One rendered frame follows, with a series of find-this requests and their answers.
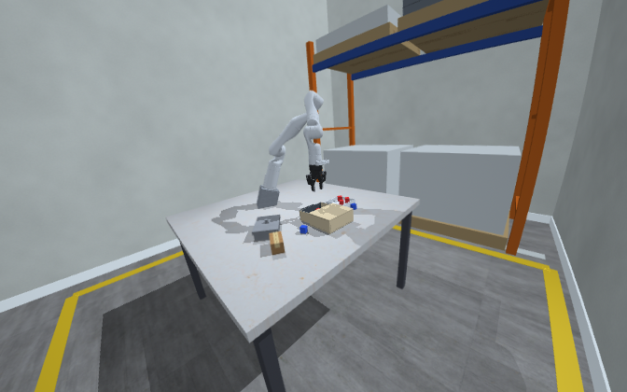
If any grey metal lid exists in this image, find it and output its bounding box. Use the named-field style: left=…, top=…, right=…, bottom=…
left=252, top=215, right=281, bottom=235

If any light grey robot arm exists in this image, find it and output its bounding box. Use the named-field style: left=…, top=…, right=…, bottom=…
left=263, top=91, right=329, bottom=190

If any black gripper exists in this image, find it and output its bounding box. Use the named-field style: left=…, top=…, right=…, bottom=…
left=306, top=164, right=327, bottom=192

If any brown cardboard box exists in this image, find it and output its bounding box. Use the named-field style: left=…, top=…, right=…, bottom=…
left=270, top=231, right=285, bottom=255

